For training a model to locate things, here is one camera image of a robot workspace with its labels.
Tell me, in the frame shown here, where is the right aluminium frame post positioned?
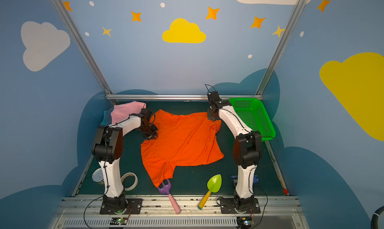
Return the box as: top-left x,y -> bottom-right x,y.
255,0 -> 307,97

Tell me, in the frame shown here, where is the green plastic basket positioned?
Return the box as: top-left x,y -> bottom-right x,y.
229,98 -> 276,142

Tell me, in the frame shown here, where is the back horizontal aluminium bar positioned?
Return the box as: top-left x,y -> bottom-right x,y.
105,94 -> 264,102

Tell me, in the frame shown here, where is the blue stapler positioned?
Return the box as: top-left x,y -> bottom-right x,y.
230,175 -> 259,186

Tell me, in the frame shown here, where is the left circuit board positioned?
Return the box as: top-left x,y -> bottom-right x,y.
110,217 -> 129,227

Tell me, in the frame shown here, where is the right circuit board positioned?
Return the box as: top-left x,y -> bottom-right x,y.
236,217 -> 253,229

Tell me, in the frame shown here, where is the aluminium rail base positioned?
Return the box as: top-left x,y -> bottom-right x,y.
49,195 -> 309,229

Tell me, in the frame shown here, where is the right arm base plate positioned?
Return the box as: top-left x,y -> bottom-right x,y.
217,197 -> 261,214

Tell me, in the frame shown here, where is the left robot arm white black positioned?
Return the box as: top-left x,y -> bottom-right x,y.
92,108 -> 158,208

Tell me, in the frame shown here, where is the silver tin can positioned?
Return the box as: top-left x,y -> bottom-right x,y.
92,168 -> 104,185

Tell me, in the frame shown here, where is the pink folded t shirt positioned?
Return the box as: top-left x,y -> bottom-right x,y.
111,101 -> 147,124

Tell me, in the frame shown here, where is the white tape roll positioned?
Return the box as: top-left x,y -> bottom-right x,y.
120,172 -> 139,192

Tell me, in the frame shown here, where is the orange t shirt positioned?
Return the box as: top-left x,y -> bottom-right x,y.
141,110 -> 224,187

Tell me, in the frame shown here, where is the purple toy garden fork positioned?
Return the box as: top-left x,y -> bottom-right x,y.
158,179 -> 182,215

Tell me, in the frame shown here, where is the grey folded t shirt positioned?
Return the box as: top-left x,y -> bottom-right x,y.
105,107 -> 114,125

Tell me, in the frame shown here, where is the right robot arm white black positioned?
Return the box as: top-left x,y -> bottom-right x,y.
207,91 -> 262,208

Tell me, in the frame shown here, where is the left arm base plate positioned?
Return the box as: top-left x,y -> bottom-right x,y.
100,198 -> 143,215

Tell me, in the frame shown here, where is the green toy shovel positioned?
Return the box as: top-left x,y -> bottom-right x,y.
198,174 -> 222,210

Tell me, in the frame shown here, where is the circuit board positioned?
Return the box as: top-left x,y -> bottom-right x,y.
110,217 -> 129,227
236,217 -> 253,229

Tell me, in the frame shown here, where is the left aluminium frame post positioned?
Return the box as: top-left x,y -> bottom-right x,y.
51,0 -> 113,94

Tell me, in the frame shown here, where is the aluminium frame post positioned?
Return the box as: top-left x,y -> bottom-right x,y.
255,0 -> 307,97
51,0 -> 113,94

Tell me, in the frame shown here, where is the teal folded t shirt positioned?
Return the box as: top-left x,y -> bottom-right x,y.
101,110 -> 108,125

